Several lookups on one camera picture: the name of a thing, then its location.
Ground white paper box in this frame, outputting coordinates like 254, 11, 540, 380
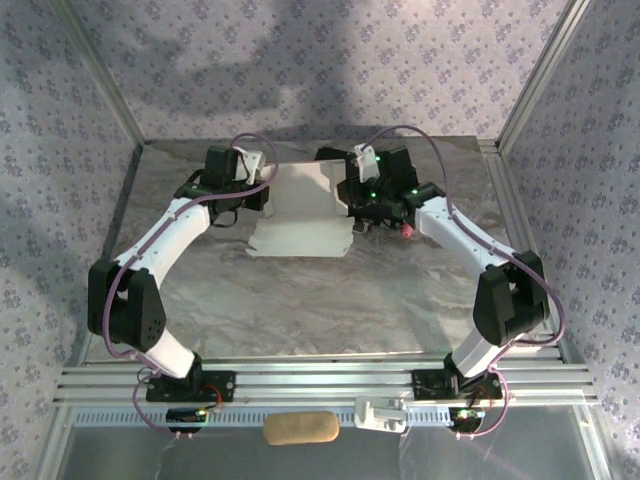
247, 159, 354, 260

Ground black rectangular case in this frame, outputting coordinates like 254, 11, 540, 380
314, 146, 354, 164

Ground small black circuit board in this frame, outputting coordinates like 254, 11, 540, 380
447, 407, 486, 432
165, 407, 209, 432

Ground tan sponge block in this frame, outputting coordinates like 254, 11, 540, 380
262, 409, 341, 446

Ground aluminium side rail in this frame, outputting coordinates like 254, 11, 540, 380
478, 138, 574, 364

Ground aluminium frame post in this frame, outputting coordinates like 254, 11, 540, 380
49, 0, 147, 147
497, 0, 594, 154

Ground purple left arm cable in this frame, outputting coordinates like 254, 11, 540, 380
102, 132, 280, 441

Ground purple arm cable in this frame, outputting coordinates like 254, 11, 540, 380
102, 132, 280, 441
363, 124, 567, 441

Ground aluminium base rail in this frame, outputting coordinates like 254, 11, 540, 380
52, 346, 601, 407

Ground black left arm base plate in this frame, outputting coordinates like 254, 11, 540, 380
144, 369, 237, 404

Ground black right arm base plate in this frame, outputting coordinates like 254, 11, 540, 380
412, 368, 504, 401

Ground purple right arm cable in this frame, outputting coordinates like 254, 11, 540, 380
363, 124, 567, 441

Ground white plastic bracket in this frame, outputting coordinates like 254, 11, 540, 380
352, 396, 409, 434

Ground grey slotted cable duct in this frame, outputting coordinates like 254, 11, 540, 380
72, 405, 454, 427

